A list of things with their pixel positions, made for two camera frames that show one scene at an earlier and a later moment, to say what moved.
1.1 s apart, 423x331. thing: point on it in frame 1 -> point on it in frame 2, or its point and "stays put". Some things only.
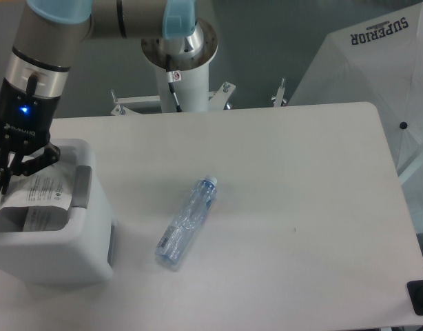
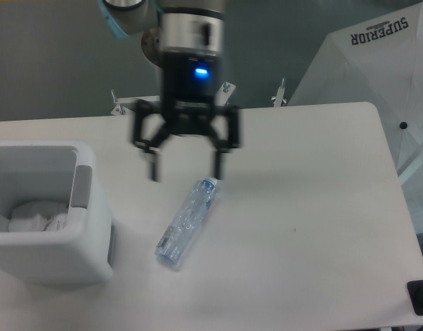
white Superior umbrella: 387,62 stays put
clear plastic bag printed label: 42,189 -> 40,223
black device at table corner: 421,294 stays put
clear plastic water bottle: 178,235 stays put
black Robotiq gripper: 23,123 -> 189,83
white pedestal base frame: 216,100 stays put
